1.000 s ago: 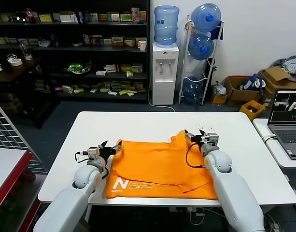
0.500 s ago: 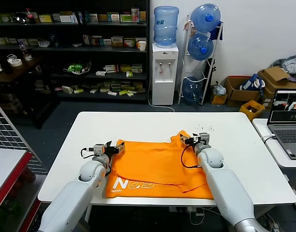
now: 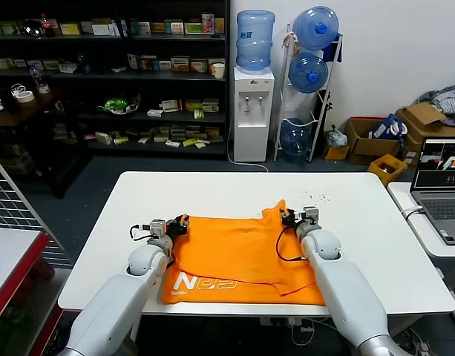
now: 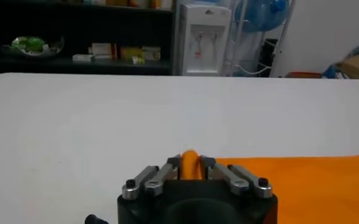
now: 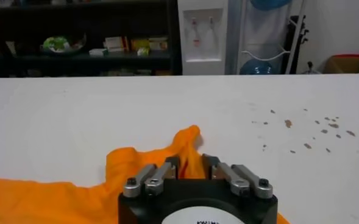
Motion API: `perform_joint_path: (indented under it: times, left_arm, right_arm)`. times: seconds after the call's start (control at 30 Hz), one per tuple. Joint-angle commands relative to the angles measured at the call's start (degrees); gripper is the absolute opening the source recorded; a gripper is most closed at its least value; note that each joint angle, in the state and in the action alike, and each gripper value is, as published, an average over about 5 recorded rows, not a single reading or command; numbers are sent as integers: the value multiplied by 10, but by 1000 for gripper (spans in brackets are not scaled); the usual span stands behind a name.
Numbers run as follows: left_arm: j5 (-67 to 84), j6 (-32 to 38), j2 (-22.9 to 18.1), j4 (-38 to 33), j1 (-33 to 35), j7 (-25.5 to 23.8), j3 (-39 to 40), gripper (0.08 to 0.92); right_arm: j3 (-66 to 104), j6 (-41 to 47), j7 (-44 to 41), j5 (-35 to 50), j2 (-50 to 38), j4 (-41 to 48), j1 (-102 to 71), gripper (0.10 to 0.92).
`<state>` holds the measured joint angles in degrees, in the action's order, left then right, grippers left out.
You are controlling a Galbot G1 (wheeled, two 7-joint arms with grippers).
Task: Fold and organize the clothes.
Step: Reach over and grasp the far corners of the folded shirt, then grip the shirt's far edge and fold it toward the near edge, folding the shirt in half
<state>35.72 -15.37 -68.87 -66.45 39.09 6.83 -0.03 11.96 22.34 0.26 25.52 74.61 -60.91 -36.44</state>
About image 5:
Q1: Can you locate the large white table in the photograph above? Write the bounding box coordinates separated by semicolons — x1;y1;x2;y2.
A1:
0;72;359;224

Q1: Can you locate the black shelf unit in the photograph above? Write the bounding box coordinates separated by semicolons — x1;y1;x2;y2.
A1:
0;0;183;79

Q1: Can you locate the white green medicine box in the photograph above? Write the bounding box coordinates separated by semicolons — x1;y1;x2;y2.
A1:
149;37;168;51

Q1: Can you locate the yellow medicine box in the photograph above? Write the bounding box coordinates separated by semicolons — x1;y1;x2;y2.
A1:
130;38;151;49

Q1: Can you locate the blue water jug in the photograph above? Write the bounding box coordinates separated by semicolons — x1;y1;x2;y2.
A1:
239;58;274;75
248;0;293;12

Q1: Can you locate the orange t-shirt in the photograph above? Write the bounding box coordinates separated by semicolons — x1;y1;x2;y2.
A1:
0;124;291;224

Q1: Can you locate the small green yellow box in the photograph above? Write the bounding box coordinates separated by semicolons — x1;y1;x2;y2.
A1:
136;46;151;57

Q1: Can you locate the black tripod stand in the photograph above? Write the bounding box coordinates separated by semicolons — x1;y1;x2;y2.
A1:
281;15;310;75

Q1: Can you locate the bowl with green packets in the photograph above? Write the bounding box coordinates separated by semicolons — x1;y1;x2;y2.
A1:
40;33;88;55

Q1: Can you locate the open red-rimmed cardboard box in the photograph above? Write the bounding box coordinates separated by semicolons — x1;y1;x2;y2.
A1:
322;54;359;74

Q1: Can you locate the white red medicine box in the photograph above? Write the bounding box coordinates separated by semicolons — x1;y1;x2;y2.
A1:
104;35;129;52

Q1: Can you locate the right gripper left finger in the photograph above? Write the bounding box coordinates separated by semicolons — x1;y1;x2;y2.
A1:
123;155;180;198

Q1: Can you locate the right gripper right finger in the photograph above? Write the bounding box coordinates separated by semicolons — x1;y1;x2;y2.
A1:
202;153;274;200

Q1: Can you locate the white water dispenser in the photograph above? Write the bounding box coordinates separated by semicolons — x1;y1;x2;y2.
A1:
177;0;230;76

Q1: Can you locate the flat white box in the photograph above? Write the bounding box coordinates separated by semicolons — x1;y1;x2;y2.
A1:
88;47;109;57

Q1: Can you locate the white wire jug rack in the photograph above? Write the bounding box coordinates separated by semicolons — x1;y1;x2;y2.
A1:
226;0;308;75

